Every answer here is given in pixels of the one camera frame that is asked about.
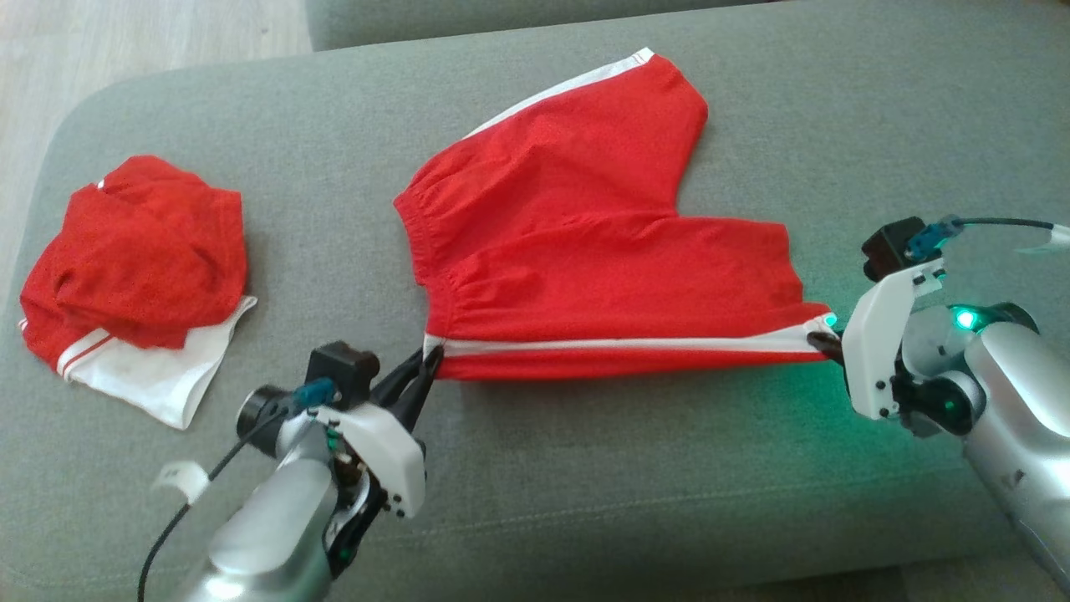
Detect red shorts white side stripe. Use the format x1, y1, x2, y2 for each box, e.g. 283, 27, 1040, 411
393, 48, 837, 383

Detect right arm cable blue plug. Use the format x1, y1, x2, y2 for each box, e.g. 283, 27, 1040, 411
907, 215, 1058, 262

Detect arm cable blue plug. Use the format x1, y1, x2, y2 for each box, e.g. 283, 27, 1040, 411
138, 378, 337, 602
907, 215, 1058, 262

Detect left arm cable blue plug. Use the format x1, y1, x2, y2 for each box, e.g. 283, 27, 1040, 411
138, 378, 337, 602

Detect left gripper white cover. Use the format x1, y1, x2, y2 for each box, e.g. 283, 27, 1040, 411
318, 347, 444, 536

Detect white cable label tag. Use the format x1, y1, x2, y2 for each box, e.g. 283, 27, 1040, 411
1016, 224, 1070, 254
153, 460, 210, 505

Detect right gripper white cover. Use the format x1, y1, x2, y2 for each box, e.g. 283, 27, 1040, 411
808, 259, 945, 419

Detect grey sofa seat cushion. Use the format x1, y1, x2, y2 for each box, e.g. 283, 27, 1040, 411
305, 0, 778, 51

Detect red jersey with lettering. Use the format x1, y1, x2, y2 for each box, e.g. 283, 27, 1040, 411
18, 155, 258, 431

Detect large grey ottoman cushion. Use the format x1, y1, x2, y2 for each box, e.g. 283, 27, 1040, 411
0, 0, 1070, 602

